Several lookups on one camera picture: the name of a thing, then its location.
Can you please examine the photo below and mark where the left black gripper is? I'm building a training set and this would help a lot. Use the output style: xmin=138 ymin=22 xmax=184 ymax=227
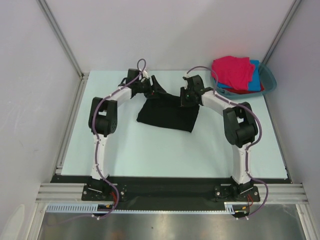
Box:
xmin=135 ymin=75 xmax=167 ymax=100

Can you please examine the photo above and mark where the black t shirt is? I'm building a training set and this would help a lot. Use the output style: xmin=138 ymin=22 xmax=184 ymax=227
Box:
xmin=136 ymin=93 xmax=200 ymax=133

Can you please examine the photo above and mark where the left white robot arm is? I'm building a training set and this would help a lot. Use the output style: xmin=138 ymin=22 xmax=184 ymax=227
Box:
xmin=82 ymin=68 xmax=166 ymax=201

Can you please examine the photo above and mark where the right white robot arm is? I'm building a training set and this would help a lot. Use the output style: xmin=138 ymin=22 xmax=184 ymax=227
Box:
xmin=180 ymin=75 xmax=261 ymax=201

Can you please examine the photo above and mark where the pink t shirt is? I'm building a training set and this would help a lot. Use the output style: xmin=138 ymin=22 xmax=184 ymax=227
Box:
xmin=211 ymin=56 xmax=256 ymax=90

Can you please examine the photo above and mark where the blue t shirt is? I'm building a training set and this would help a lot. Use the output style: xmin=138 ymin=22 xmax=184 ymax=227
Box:
xmin=217 ymin=60 xmax=264 ymax=95

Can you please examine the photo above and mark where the teal plastic basket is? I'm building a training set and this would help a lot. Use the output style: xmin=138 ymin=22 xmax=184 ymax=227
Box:
xmin=217 ymin=63 xmax=277 ymax=100

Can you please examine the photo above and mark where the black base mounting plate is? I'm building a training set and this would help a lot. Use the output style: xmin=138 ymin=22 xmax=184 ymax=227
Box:
xmin=49 ymin=174 xmax=262 ymax=211

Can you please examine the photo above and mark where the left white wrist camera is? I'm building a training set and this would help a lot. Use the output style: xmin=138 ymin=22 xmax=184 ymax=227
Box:
xmin=142 ymin=70 xmax=149 ymax=79

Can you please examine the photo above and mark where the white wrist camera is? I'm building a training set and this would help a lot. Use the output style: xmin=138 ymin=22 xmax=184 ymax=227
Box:
xmin=182 ymin=73 xmax=190 ymax=90
xmin=142 ymin=70 xmax=149 ymax=79

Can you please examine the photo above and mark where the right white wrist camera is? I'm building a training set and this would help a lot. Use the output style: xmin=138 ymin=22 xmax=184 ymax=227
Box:
xmin=182 ymin=73 xmax=190 ymax=90

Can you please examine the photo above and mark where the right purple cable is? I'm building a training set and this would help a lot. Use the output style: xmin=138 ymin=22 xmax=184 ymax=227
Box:
xmin=184 ymin=65 xmax=270 ymax=221

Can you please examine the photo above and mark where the right white cable duct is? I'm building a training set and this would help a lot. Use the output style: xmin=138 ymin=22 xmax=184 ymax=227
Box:
xmin=224 ymin=202 xmax=250 ymax=215

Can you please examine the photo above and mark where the white cable duct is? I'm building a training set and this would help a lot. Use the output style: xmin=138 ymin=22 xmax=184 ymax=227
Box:
xmin=224 ymin=202 xmax=250 ymax=215
xmin=46 ymin=202 xmax=116 ymax=215

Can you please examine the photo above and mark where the aluminium front rail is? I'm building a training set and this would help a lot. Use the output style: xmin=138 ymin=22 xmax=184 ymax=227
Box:
xmin=36 ymin=183 xmax=309 ymax=205

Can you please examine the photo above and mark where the right aluminium frame post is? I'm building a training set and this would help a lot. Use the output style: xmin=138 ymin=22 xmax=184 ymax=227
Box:
xmin=262 ymin=0 xmax=304 ymax=65

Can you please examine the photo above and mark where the aluminium frame post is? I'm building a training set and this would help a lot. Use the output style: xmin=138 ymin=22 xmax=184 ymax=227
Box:
xmin=36 ymin=0 xmax=85 ymax=78
xmin=262 ymin=0 xmax=304 ymax=65

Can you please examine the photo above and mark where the left aluminium frame post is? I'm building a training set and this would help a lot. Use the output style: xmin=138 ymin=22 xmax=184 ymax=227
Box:
xmin=36 ymin=0 xmax=85 ymax=78

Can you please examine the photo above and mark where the left white cable duct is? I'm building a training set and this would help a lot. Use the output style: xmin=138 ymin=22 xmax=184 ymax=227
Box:
xmin=46 ymin=202 xmax=116 ymax=215

